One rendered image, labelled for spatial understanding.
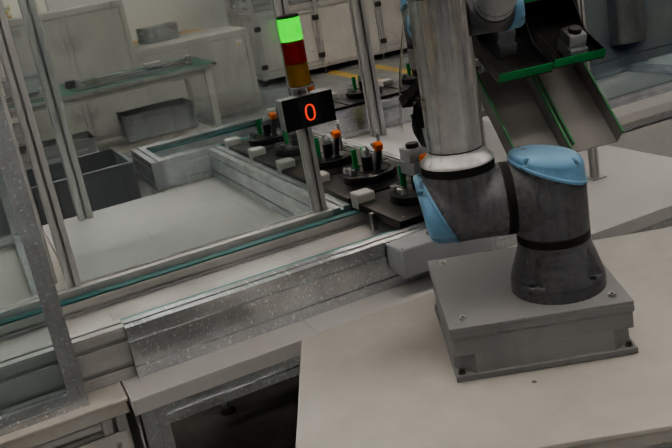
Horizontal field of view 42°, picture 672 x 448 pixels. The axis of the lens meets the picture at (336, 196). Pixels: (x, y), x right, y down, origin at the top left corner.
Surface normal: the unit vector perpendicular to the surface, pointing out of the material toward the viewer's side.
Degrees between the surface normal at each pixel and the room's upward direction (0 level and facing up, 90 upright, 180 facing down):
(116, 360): 90
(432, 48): 90
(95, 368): 90
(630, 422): 0
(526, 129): 45
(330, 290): 90
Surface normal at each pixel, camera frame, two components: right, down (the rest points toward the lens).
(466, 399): -0.18, -0.94
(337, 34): 0.35, 0.21
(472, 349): 0.01, 0.28
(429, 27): -0.39, 0.33
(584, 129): 0.05, -0.51
